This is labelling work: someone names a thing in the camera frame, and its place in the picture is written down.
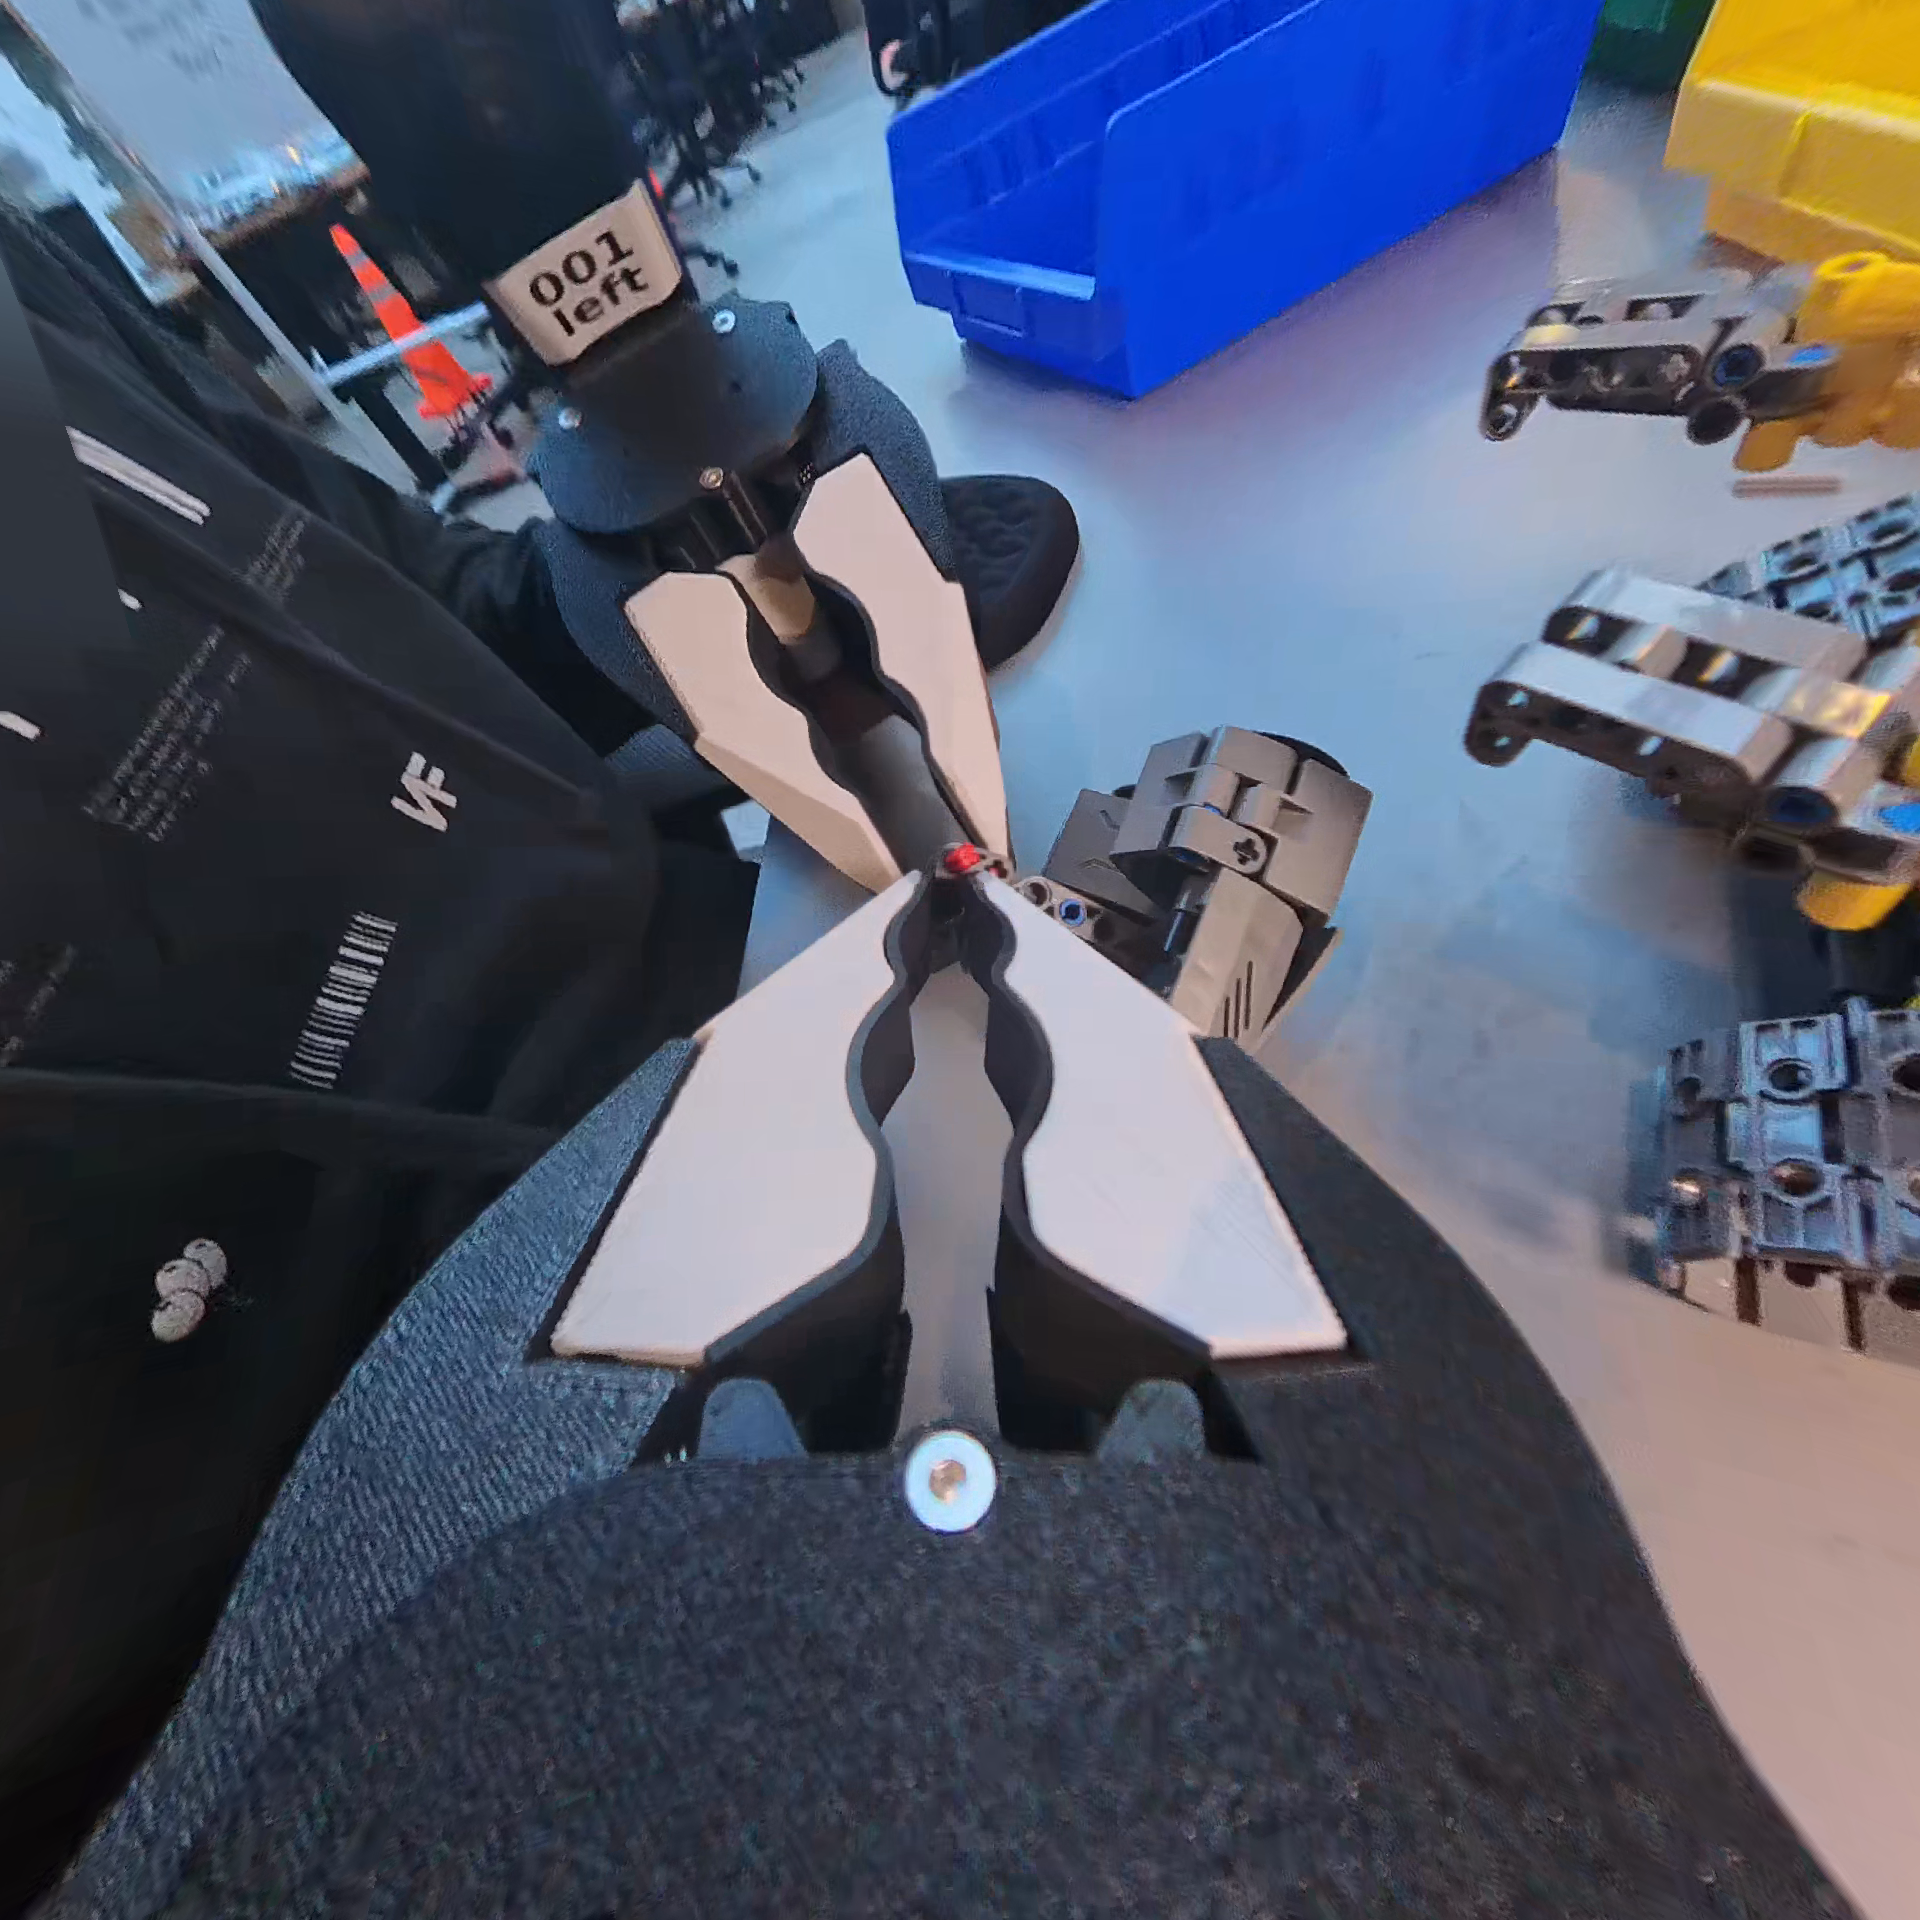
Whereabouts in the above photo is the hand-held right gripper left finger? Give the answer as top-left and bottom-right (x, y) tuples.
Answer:
(554, 878), (941, 1369)

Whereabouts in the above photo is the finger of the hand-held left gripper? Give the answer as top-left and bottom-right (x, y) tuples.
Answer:
(621, 564), (911, 897)
(790, 451), (1017, 878)

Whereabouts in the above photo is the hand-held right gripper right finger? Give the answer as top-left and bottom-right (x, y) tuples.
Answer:
(969, 886), (1354, 1367)

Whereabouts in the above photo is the grey toy robot head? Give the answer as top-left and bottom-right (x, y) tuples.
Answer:
(1013, 727), (1375, 1046)

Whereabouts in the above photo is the yellow tracked toy robot body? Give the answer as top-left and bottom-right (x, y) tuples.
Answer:
(1462, 249), (1920, 1374)

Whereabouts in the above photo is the orange traffic cone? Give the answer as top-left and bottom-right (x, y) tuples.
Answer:
(324, 219), (505, 427)

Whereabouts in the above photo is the blue plastic bin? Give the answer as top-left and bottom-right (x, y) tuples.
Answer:
(886, 0), (1613, 399)

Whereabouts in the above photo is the green plastic bin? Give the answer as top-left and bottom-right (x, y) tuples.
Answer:
(1591, 0), (1718, 86)

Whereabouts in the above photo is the yellow plastic bin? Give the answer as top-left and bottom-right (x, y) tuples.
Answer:
(1665, 0), (1920, 271)

